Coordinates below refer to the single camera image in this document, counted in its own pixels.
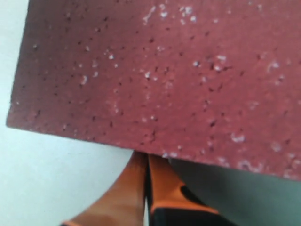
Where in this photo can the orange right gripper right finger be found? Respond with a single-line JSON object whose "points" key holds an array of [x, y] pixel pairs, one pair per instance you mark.
{"points": [[168, 206]]}

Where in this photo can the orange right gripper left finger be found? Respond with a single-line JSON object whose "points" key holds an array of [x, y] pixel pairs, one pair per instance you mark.
{"points": [[123, 203]]}

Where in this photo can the red brick with white specks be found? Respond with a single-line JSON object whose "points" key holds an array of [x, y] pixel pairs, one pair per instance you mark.
{"points": [[210, 81]]}

